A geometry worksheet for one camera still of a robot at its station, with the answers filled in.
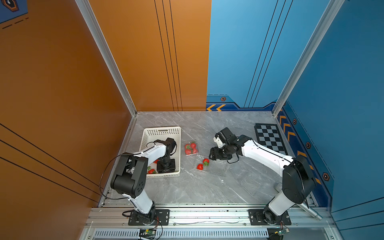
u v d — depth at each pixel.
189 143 1.00
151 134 1.03
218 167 0.92
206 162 0.89
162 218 0.74
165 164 0.79
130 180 0.46
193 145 0.98
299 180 0.45
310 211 0.74
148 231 0.71
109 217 0.75
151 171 0.86
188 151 0.94
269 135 1.02
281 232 0.70
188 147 0.97
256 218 0.72
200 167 0.87
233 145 0.62
